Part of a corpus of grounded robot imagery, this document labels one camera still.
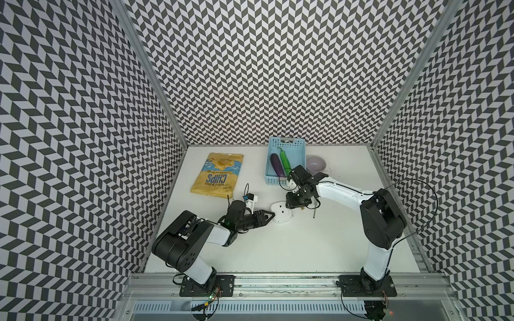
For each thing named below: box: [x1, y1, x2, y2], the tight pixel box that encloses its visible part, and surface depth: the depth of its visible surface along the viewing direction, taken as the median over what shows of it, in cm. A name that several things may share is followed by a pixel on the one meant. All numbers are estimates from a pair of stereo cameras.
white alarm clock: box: [271, 200, 294, 223], surface depth 90 cm
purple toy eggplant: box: [270, 153, 286, 178], surface depth 110 cm
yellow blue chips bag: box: [190, 152, 245, 199], surface depth 104 cm
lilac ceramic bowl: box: [305, 155, 327, 176], surface depth 107 cm
